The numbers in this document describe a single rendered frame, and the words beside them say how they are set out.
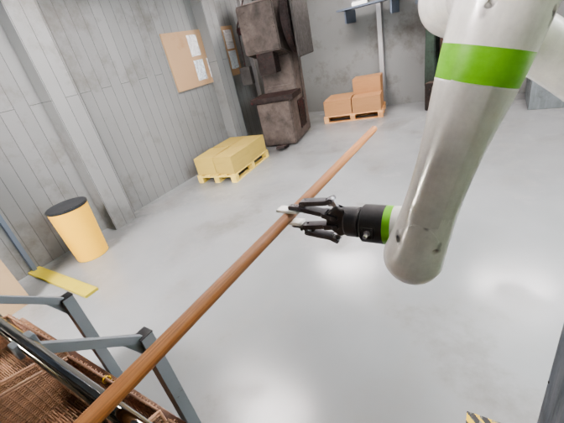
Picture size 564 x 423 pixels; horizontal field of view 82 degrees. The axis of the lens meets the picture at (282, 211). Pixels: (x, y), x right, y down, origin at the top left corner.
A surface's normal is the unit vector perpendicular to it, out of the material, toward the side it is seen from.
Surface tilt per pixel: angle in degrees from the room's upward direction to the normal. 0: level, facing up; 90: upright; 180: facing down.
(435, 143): 79
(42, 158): 90
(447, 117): 82
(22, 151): 90
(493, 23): 84
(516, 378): 0
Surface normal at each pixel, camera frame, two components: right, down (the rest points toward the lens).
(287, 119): -0.30, 0.49
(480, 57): -0.55, 0.40
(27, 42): 0.84, 0.08
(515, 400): -0.20, -0.87
